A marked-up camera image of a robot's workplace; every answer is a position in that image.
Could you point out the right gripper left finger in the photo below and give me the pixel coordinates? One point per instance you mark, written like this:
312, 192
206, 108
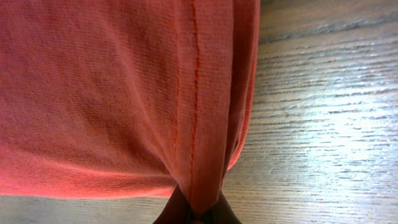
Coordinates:
176, 211

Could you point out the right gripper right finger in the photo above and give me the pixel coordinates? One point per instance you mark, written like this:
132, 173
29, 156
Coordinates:
221, 213

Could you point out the orange t-shirt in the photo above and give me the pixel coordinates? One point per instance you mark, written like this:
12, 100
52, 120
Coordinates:
114, 99

